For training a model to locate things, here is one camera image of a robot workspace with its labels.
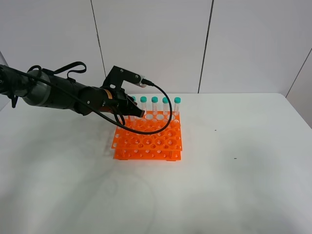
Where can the row tube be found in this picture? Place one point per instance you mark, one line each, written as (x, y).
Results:
(165, 106)
(154, 105)
(177, 102)
(143, 101)
(132, 108)

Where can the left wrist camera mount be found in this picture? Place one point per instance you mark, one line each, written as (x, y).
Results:
(118, 75)

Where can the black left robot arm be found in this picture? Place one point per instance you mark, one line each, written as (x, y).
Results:
(44, 88)

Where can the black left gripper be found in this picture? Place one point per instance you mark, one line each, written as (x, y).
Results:
(117, 103)

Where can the orange test tube rack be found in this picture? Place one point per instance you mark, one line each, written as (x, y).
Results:
(165, 145)

